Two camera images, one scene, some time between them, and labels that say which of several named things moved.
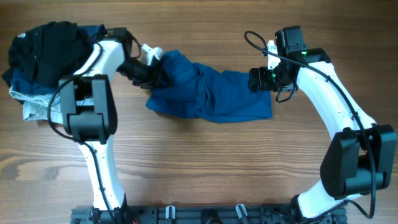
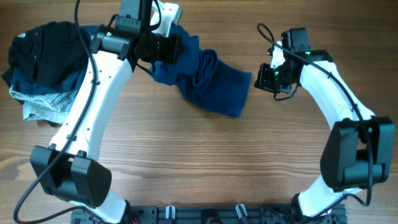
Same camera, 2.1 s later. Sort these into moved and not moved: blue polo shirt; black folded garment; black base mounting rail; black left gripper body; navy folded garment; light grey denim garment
Moved: blue polo shirt; black left gripper body
Not moved: black folded garment; black base mounting rail; light grey denim garment; navy folded garment
